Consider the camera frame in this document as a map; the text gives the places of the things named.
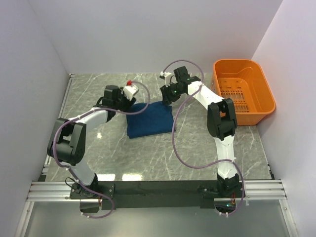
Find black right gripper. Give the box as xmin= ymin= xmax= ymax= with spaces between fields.
xmin=160 ymin=81 xmax=185 ymax=106

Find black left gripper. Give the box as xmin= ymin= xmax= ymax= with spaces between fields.
xmin=114 ymin=86 xmax=137 ymax=114

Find blue t shirt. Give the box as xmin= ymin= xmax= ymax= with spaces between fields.
xmin=126 ymin=101 xmax=174 ymax=139

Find orange plastic basket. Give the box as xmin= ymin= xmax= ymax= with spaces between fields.
xmin=211 ymin=59 xmax=276 ymax=126

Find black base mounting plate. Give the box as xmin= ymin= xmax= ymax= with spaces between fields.
xmin=69 ymin=180 xmax=246 ymax=212

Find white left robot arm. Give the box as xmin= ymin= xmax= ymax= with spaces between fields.
xmin=47 ymin=81 xmax=139 ymax=198

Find aluminium frame rail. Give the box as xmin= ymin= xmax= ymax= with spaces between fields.
xmin=26 ymin=180 xmax=287 ymax=202

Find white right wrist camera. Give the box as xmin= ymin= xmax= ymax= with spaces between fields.
xmin=159 ymin=71 xmax=172 ymax=87

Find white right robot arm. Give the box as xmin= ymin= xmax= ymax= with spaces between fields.
xmin=159 ymin=66 xmax=241 ymax=197

